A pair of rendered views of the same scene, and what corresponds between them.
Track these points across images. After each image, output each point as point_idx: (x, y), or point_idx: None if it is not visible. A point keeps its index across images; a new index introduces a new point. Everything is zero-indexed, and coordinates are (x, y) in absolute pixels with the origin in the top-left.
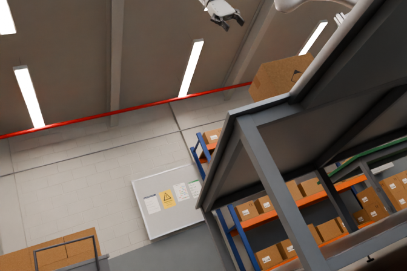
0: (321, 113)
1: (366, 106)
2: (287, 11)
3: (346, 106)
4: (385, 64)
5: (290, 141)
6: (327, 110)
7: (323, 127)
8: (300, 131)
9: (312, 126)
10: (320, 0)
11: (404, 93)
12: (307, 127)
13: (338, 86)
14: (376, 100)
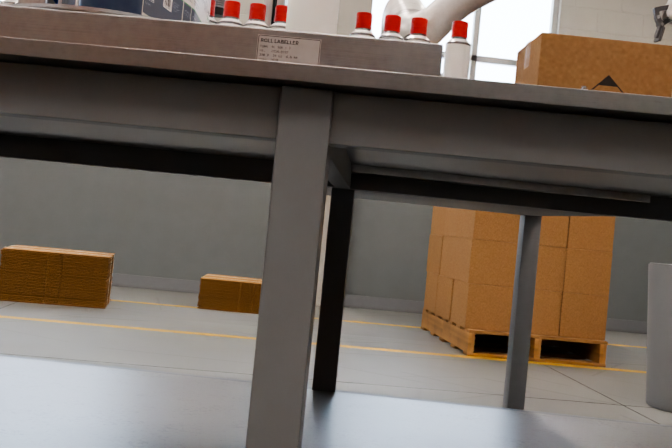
0: (544, 178)
1: (382, 158)
2: None
3: (470, 170)
4: (502, 207)
5: (606, 174)
6: (528, 177)
7: (498, 165)
8: (582, 176)
9: (547, 173)
10: None
11: (348, 186)
12: (562, 175)
13: (571, 213)
14: (365, 158)
